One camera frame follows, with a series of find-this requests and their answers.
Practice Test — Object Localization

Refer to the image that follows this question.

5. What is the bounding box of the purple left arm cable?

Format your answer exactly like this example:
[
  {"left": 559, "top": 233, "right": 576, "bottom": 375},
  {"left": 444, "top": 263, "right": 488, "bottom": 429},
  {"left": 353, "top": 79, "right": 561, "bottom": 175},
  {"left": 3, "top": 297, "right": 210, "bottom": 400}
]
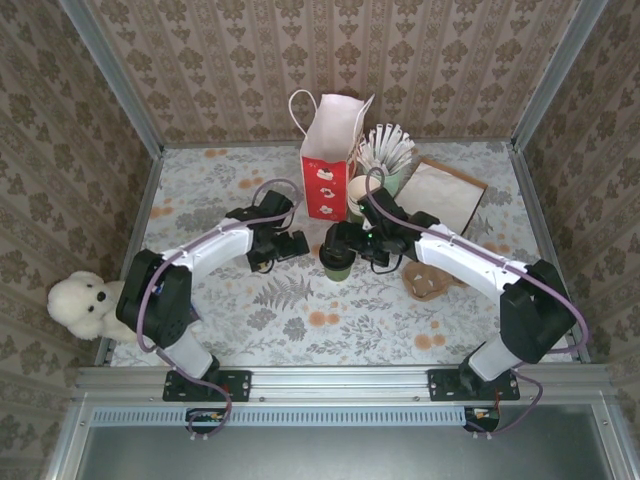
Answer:
[{"left": 135, "top": 178, "right": 304, "bottom": 436}]

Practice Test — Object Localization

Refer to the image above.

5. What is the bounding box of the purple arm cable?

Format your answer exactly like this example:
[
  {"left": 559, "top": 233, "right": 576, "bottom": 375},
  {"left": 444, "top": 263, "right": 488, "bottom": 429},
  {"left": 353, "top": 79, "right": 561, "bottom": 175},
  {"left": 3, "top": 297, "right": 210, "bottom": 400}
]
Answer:
[
  {"left": 135, "top": 178, "right": 304, "bottom": 436},
  {"left": 364, "top": 167, "right": 594, "bottom": 439}
]

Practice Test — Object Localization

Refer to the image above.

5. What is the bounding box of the black connector box with wires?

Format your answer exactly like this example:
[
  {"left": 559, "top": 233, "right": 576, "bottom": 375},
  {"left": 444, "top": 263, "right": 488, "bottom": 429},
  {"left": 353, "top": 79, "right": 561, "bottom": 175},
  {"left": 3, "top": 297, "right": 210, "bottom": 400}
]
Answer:
[
  {"left": 462, "top": 405, "right": 502, "bottom": 434},
  {"left": 185, "top": 407, "right": 226, "bottom": 434}
]

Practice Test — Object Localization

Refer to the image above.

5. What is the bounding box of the aluminium frame post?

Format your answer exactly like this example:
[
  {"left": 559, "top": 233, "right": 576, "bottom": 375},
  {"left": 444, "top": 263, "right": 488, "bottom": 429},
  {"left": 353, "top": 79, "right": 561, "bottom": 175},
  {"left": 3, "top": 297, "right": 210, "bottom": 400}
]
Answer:
[
  {"left": 58, "top": 0, "right": 166, "bottom": 157},
  {"left": 509, "top": 0, "right": 610, "bottom": 151}
]

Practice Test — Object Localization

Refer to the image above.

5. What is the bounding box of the red white paper gift bag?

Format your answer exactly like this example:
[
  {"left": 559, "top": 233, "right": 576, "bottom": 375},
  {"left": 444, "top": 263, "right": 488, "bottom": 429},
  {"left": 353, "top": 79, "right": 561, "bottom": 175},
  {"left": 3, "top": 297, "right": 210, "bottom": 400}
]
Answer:
[{"left": 288, "top": 89, "right": 377, "bottom": 222}]

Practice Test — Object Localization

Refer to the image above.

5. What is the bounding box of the aluminium frame side rail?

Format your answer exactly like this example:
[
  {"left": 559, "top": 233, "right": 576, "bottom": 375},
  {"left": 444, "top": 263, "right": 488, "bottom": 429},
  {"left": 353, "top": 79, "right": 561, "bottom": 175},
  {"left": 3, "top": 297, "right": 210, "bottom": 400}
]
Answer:
[
  {"left": 94, "top": 147, "right": 166, "bottom": 369},
  {"left": 508, "top": 144, "right": 590, "bottom": 365}
]

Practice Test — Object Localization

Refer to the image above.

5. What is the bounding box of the grey slotted cable duct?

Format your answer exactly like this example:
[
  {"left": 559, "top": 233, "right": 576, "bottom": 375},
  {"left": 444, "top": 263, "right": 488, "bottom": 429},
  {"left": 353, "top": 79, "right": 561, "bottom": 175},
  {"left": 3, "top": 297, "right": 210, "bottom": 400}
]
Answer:
[{"left": 92, "top": 405, "right": 469, "bottom": 427}]

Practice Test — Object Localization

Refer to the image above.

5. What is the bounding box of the green paper cup stack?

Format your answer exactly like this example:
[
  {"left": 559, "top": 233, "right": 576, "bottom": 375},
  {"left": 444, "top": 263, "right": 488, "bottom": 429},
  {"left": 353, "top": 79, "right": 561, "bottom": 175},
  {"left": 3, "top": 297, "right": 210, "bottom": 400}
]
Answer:
[{"left": 347, "top": 174, "right": 374, "bottom": 224}]

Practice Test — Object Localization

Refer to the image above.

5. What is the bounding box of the brown pulp cup carrier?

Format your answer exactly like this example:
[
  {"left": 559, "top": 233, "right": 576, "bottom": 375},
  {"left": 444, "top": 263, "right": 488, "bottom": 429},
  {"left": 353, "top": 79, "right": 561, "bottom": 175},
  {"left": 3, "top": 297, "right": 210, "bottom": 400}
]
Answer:
[{"left": 402, "top": 259, "right": 466, "bottom": 301}]

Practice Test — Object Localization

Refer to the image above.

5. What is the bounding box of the aluminium frame back rail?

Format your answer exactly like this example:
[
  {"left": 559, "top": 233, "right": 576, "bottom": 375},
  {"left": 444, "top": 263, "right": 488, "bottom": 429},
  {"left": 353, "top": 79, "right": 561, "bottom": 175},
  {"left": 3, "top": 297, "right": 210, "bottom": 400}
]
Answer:
[{"left": 160, "top": 141, "right": 515, "bottom": 150}]

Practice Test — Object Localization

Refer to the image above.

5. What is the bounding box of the white paper napkin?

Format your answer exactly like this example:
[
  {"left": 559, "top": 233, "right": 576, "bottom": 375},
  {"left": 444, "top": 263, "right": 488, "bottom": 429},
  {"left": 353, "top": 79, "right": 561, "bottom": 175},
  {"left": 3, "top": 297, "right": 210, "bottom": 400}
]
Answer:
[{"left": 399, "top": 160, "right": 482, "bottom": 229}]

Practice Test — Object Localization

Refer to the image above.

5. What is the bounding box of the white wrapped stirrer bundle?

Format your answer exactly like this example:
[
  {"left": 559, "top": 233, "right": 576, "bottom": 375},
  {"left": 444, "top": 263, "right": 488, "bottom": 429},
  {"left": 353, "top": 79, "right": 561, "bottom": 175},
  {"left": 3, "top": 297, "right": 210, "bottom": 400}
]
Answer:
[{"left": 357, "top": 122, "right": 417, "bottom": 176}]

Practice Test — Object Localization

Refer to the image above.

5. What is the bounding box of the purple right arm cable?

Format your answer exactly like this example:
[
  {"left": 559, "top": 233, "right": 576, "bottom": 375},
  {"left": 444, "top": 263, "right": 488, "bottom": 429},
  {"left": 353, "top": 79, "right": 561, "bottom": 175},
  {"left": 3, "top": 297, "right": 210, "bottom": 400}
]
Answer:
[{"left": 364, "top": 167, "right": 594, "bottom": 439}]

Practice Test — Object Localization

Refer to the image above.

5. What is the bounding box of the white teddy bear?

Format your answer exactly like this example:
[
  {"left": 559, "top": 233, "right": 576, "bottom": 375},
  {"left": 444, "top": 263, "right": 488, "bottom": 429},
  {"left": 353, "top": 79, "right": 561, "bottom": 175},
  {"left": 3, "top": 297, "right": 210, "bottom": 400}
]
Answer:
[{"left": 47, "top": 269, "right": 139, "bottom": 344}]

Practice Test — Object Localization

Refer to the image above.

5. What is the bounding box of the floral table cover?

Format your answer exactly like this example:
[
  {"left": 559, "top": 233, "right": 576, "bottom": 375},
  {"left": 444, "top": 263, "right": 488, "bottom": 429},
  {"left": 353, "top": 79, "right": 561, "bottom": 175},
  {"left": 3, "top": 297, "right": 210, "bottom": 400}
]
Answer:
[{"left": 110, "top": 142, "right": 574, "bottom": 369}]

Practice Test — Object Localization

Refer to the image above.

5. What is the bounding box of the mint green holder cup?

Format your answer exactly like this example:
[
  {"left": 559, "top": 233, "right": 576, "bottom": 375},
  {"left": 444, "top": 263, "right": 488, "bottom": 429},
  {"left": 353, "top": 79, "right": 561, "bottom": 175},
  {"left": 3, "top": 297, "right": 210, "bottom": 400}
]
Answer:
[{"left": 372, "top": 167, "right": 404, "bottom": 199}]

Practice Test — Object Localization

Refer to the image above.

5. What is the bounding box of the grey metal panel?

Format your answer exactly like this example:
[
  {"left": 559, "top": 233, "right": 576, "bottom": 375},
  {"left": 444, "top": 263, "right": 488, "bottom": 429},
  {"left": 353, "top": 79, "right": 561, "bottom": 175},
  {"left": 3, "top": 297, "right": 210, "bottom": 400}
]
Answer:
[{"left": 74, "top": 424, "right": 616, "bottom": 480}]

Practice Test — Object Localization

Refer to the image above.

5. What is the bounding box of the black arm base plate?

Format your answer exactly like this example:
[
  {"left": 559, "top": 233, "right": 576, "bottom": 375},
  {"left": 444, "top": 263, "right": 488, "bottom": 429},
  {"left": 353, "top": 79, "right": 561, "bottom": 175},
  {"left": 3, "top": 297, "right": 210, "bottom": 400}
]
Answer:
[
  {"left": 162, "top": 368, "right": 251, "bottom": 403},
  {"left": 427, "top": 368, "right": 521, "bottom": 403}
]

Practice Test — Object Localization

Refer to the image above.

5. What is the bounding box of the aluminium front rail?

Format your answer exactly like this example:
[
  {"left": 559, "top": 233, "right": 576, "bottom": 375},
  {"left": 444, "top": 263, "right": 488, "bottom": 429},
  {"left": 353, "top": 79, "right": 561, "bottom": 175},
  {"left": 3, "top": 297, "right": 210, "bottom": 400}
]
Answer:
[{"left": 74, "top": 364, "right": 614, "bottom": 406}]

